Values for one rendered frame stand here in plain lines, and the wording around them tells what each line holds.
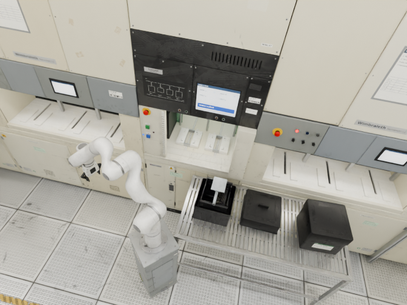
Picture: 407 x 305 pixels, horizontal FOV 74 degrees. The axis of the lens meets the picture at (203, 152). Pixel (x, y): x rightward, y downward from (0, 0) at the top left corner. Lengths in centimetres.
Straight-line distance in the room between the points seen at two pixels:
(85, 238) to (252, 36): 241
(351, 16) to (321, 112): 58
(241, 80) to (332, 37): 53
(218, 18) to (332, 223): 153
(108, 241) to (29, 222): 85
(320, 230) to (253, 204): 51
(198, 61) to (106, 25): 58
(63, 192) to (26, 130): 84
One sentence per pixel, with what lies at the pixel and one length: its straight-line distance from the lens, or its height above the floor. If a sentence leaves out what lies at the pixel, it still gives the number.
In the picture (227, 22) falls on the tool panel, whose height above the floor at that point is 208.
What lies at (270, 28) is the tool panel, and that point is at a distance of 159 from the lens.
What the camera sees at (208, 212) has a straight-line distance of 204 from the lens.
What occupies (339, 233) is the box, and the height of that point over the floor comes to 101.
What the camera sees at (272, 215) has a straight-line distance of 218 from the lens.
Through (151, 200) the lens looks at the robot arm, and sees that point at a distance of 167.
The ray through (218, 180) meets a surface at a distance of 198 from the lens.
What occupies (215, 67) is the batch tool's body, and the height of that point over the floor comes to 181.
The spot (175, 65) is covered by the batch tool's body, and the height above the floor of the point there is 177.
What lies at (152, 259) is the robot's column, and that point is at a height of 76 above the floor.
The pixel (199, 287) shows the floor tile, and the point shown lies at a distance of 277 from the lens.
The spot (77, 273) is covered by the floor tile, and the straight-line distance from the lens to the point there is 294.
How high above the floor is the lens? 265
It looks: 47 degrees down
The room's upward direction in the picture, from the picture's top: 7 degrees clockwise
